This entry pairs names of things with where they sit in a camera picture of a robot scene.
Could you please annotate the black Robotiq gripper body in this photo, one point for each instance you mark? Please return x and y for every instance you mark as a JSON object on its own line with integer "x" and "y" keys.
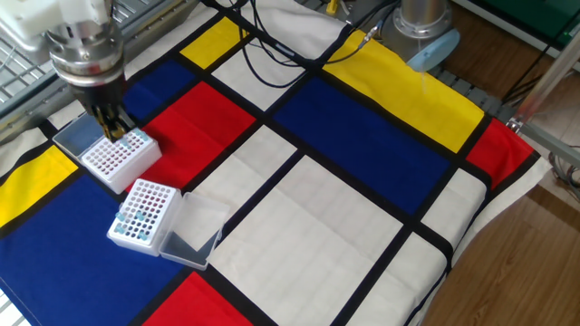
{"x": 99, "y": 95}

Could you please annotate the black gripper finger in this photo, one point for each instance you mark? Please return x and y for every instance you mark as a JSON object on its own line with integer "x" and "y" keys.
{"x": 109, "y": 124}
{"x": 123, "y": 120}

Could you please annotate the blue pipette tip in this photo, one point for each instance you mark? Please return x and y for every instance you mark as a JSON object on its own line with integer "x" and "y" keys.
{"x": 140, "y": 216}
{"x": 144, "y": 135}
{"x": 119, "y": 227}
{"x": 137, "y": 131}
{"x": 120, "y": 216}
{"x": 142, "y": 235}
{"x": 125, "y": 143}

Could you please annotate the white pipette tip box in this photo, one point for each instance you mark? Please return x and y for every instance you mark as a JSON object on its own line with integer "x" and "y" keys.
{"x": 136, "y": 244}
{"x": 131, "y": 176}

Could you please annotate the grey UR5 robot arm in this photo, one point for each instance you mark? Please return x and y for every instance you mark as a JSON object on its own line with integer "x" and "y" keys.
{"x": 421, "y": 22}

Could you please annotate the silver wrist coupling flange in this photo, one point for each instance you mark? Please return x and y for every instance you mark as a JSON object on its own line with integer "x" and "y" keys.
{"x": 86, "y": 54}

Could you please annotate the Mondrian pattern colour-block tablecloth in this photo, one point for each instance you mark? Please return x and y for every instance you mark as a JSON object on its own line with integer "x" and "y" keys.
{"x": 353, "y": 136}

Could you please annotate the yellow plastic clip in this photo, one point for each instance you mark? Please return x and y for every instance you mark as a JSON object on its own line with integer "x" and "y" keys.
{"x": 332, "y": 6}

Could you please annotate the grey aluminium table rail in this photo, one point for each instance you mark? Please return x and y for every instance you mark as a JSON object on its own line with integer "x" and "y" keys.
{"x": 36, "y": 106}

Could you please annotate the aluminium frame post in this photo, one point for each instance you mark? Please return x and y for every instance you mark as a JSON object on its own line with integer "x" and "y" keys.
{"x": 548, "y": 77}

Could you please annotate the aluminium frame beam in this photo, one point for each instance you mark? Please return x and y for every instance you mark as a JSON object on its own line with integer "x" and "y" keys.
{"x": 553, "y": 145}

